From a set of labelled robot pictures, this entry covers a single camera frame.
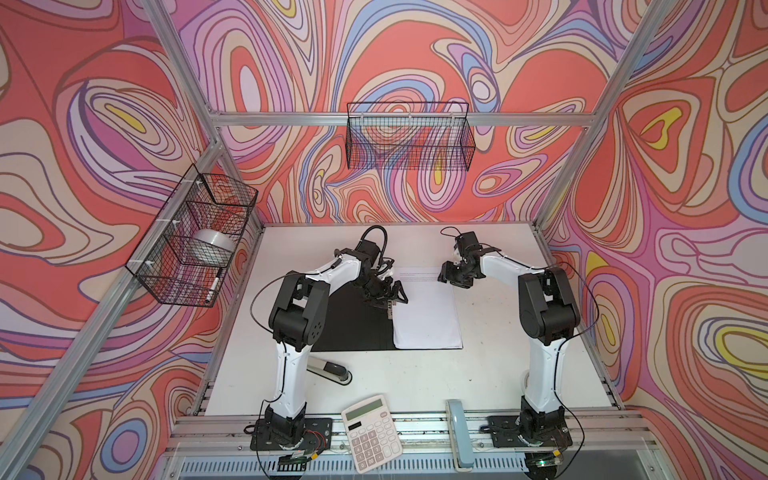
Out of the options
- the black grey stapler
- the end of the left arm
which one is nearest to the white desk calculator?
the black grey stapler

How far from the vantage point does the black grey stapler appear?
2.66 ft

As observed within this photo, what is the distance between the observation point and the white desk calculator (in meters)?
0.71

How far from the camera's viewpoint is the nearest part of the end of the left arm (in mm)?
855

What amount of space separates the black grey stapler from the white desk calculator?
3.4 inches

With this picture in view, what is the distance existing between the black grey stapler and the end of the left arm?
0.21 meters

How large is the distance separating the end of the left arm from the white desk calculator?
266 mm

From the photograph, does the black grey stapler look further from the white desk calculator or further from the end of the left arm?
the end of the left arm
